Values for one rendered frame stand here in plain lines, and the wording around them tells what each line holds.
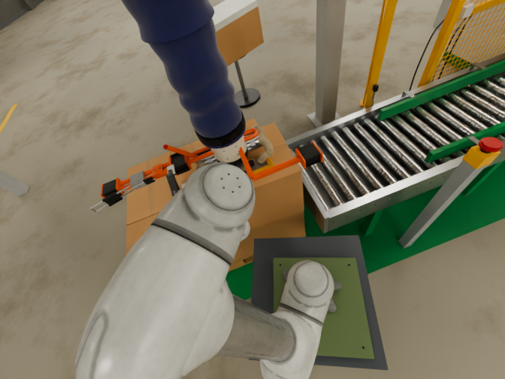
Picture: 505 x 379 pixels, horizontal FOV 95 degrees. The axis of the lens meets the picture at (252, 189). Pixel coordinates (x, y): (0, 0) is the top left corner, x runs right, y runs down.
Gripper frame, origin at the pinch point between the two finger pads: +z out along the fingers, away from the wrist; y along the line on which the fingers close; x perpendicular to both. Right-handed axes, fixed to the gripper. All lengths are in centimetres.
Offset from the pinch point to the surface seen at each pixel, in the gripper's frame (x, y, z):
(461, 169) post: 118, 20, -41
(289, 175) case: 49, 14, -13
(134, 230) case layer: -57, 54, 23
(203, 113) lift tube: 23.0, -26.0, -0.7
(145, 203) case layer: -48, 54, 42
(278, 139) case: 53, 14, 12
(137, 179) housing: -19.2, -1.2, 7.3
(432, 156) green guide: 136, 45, -16
